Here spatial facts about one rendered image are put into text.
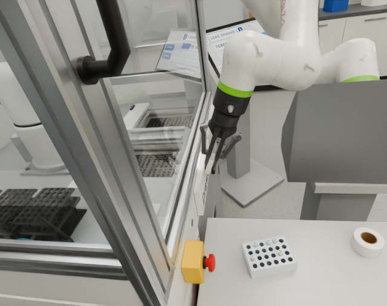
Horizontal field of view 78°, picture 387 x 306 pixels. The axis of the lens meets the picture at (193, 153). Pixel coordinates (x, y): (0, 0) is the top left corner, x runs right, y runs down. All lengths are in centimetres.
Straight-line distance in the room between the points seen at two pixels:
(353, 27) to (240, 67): 326
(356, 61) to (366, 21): 281
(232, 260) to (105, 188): 55
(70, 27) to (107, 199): 17
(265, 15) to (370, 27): 293
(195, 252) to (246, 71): 43
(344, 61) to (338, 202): 54
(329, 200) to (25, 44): 107
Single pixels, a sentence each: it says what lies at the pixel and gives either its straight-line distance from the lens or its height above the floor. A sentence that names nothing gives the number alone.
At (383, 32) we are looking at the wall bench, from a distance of 394.
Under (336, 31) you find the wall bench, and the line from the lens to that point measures 374.
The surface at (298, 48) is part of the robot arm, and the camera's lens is 63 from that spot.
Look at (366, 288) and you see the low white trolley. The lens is 79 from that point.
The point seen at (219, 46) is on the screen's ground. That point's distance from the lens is 153.
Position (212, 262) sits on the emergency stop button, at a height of 89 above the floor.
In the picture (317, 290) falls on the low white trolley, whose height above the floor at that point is 76.
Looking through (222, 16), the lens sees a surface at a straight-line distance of 223.
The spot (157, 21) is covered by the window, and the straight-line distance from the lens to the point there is 56.
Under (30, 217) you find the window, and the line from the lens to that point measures 43.
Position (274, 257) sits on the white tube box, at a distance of 74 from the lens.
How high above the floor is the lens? 142
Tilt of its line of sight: 35 degrees down
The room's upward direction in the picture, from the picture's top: 10 degrees counter-clockwise
